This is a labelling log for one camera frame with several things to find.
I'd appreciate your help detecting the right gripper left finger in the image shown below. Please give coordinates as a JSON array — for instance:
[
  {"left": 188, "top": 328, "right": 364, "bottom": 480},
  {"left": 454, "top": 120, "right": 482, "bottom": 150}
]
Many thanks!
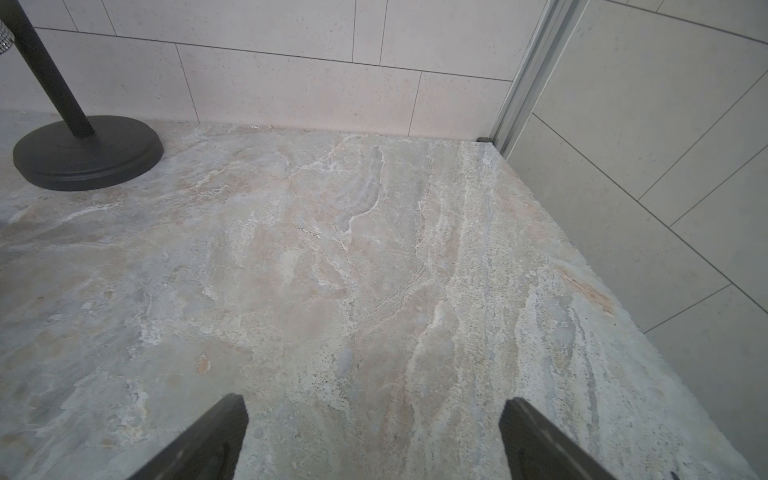
[{"left": 129, "top": 393, "right": 249, "bottom": 480}]

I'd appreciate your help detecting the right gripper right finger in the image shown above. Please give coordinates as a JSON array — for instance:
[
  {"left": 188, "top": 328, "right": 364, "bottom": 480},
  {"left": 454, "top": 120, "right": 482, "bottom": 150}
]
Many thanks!
[{"left": 499, "top": 397, "right": 615, "bottom": 480}]

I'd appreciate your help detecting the microphone on black stand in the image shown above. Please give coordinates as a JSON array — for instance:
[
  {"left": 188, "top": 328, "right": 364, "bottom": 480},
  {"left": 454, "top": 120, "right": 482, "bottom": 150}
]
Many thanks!
[{"left": 1, "top": 1, "right": 164, "bottom": 191}]

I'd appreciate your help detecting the aluminium corner post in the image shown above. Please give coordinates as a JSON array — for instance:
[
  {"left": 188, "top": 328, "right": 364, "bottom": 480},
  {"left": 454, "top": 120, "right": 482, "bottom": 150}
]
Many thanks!
[{"left": 490, "top": 0, "right": 589, "bottom": 159}]

